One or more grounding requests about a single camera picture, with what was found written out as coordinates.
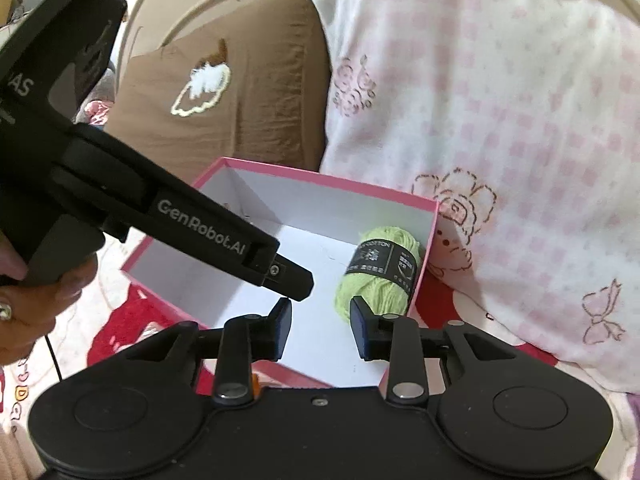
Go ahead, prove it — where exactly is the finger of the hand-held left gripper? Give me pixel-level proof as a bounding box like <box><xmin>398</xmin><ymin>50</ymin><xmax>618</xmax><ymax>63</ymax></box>
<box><xmin>260</xmin><ymin>254</ymin><xmax>315</xmax><ymax>302</ymax></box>

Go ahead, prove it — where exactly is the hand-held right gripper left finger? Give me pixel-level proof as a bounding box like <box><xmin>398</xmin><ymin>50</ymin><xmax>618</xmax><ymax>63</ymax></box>
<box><xmin>120</xmin><ymin>297</ymin><xmax>293</xmax><ymax>408</ymax></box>

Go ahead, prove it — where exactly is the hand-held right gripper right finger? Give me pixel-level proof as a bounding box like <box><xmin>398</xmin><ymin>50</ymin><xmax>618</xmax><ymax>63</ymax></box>
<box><xmin>349</xmin><ymin>296</ymin><xmax>521</xmax><ymax>408</ymax></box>

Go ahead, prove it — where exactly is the green yarn ball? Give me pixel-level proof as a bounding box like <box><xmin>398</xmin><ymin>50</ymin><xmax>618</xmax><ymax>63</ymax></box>
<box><xmin>334</xmin><ymin>226</ymin><xmax>423</xmax><ymax>323</ymax></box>

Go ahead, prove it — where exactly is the pink cardboard box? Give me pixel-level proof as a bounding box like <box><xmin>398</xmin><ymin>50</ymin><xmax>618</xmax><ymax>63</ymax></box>
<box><xmin>121</xmin><ymin>156</ymin><xmax>441</xmax><ymax>392</ymax></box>

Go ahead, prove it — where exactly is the person's left hand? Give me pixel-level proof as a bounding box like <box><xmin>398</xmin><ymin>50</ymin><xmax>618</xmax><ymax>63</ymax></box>
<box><xmin>0</xmin><ymin>237</ymin><xmax>98</xmax><ymax>367</ymax></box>

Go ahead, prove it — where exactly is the brown pillow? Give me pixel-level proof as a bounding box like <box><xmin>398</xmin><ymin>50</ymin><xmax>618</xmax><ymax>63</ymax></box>
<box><xmin>107</xmin><ymin>0</ymin><xmax>333</xmax><ymax>173</ymax></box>

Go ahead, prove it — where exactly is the pink checked pillow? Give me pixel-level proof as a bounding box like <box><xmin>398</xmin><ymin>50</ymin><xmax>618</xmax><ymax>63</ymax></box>
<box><xmin>306</xmin><ymin>0</ymin><xmax>640</xmax><ymax>396</ymax></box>

